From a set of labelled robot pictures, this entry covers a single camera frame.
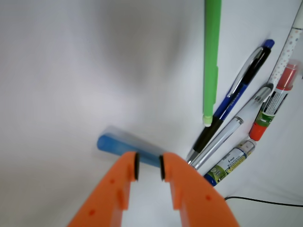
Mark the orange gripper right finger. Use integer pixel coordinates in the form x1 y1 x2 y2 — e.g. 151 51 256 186
159 152 239 227

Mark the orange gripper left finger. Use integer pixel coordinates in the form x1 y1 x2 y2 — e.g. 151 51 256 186
68 151 140 227

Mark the light blue capped pen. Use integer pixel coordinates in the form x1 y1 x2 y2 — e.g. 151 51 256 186
97 125 166 167

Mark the silver white capped pen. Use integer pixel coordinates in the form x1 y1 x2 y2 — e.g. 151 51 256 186
187 83 274 169

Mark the blue black ballpoint pen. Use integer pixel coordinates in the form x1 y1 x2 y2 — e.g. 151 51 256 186
186 39 275 164

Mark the white dotted pen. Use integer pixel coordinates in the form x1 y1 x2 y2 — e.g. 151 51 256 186
268 3 303 87

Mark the green mechanical pencil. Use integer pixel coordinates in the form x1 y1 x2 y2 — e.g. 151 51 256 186
203 0 222 127

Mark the blue whiteboard marker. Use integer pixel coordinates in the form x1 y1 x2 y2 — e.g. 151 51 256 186
204 139 256 186

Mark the red whiteboard marker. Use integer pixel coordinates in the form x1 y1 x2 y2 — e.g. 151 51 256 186
249 59 301 141

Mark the thin black cable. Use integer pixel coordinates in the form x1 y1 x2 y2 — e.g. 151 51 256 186
223 196 303 207

